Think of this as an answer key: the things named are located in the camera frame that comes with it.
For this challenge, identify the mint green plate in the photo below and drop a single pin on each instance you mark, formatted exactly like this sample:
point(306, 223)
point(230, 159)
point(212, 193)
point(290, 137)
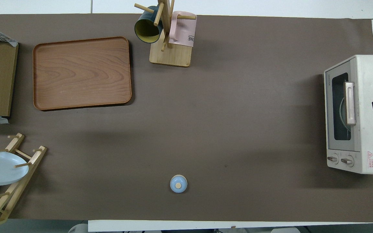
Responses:
point(342, 115)

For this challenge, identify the glass toaster oven door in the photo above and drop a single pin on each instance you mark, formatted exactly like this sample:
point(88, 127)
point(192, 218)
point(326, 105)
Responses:
point(330, 106)

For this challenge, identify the silver oven knob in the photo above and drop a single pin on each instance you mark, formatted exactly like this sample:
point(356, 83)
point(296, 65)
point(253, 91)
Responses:
point(347, 161)
point(332, 159)

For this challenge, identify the wooden dish rack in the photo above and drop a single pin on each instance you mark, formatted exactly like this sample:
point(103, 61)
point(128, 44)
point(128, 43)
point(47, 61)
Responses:
point(37, 157)

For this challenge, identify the brown wooden tray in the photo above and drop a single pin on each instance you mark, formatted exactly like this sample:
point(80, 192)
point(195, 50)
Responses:
point(83, 74)

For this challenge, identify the brown paper table mat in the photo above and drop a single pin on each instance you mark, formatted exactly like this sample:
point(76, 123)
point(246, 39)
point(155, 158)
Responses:
point(222, 113)

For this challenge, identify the dark blue mug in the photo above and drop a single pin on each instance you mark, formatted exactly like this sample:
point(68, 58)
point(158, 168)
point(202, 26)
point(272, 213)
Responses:
point(146, 30)

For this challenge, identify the wooden mug tree stand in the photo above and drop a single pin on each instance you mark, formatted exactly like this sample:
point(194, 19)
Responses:
point(170, 56)

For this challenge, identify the pink mug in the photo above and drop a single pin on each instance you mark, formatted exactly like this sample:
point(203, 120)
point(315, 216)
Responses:
point(181, 32)

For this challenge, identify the small blue bell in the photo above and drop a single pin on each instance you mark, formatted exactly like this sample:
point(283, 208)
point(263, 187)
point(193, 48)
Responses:
point(178, 183)

